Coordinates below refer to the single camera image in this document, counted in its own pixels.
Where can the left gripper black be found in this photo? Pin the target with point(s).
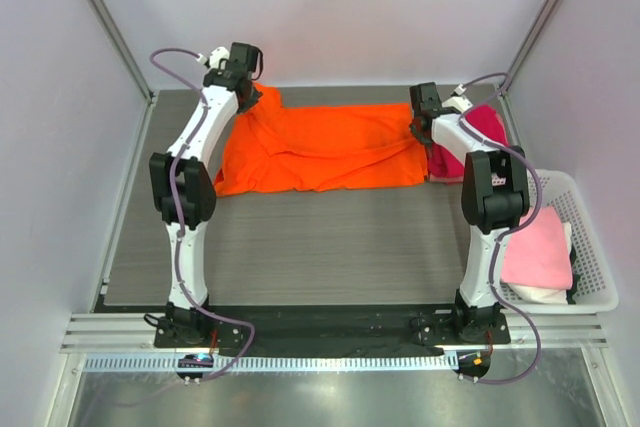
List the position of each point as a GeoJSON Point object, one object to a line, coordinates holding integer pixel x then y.
{"type": "Point", "coordinates": [248, 104]}

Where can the white slotted cable duct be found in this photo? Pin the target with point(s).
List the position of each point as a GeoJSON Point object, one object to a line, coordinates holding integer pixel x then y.
{"type": "Point", "coordinates": [182, 363]}

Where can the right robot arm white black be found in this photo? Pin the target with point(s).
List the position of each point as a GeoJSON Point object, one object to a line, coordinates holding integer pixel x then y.
{"type": "Point", "coordinates": [494, 198]}

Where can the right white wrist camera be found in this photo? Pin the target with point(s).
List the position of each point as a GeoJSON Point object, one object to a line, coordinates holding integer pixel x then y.
{"type": "Point", "coordinates": [458, 100]}

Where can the right aluminium frame post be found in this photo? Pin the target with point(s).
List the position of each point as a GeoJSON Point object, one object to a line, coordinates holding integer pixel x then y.
{"type": "Point", "coordinates": [540, 23]}

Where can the light pink t shirt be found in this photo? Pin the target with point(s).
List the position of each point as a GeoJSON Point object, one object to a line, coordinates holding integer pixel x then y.
{"type": "Point", "coordinates": [539, 255]}

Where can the aluminium frame post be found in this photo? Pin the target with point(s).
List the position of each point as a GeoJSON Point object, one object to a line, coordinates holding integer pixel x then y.
{"type": "Point", "coordinates": [540, 23]}
{"type": "Point", "coordinates": [120, 46]}

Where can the orange t shirt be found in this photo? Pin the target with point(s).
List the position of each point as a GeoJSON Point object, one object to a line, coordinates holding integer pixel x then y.
{"type": "Point", "coordinates": [275, 148]}

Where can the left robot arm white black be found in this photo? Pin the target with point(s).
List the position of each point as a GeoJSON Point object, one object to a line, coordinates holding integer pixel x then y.
{"type": "Point", "coordinates": [183, 192]}

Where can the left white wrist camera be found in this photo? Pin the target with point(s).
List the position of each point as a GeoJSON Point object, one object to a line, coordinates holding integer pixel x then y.
{"type": "Point", "coordinates": [214, 59]}

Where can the folded salmon pink t shirt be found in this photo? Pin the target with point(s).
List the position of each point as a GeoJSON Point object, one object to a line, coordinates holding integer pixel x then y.
{"type": "Point", "coordinates": [450, 179]}

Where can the black garment in basket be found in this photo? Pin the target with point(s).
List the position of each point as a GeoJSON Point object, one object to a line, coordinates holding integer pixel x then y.
{"type": "Point", "coordinates": [571, 292]}

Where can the white plastic basket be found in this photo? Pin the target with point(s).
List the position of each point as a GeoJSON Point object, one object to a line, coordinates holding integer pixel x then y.
{"type": "Point", "coordinates": [596, 289]}

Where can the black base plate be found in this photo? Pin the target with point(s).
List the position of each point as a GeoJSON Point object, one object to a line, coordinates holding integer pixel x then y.
{"type": "Point", "coordinates": [327, 331]}

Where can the folded magenta t shirt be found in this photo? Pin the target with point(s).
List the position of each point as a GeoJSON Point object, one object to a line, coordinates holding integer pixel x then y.
{"type": "Point", "coordinates": [487, 127]}

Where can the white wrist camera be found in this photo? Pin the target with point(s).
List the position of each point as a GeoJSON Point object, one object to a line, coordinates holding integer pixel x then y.
{"type": "Point", "coordinates": [458, 100]}
{"type": "Point", "coordinates": [214, 59]}

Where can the left aluminium frame post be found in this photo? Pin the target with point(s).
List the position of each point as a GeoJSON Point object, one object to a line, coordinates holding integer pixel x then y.
{"type": "Point", "coordinates": [120, 46]}

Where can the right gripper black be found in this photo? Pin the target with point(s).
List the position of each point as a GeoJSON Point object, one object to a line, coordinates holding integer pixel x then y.
{"type": "Point", "coordinates": [422, 140]}

